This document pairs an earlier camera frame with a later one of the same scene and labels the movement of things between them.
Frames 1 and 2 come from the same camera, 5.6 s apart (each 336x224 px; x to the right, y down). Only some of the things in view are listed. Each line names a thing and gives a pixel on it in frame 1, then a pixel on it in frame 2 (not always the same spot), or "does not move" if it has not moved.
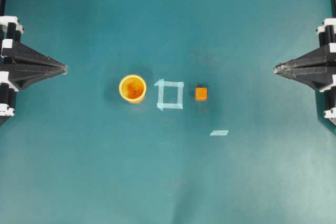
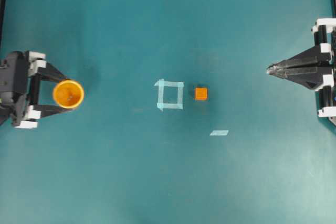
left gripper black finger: [22, 75] → [46, 110]
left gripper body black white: [11, 28] → [19, 88]
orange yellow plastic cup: [132, 88] → [68, 94]
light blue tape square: [161, 105] does not move
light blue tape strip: [219, 132] does not move
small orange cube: [201, 93] does not move
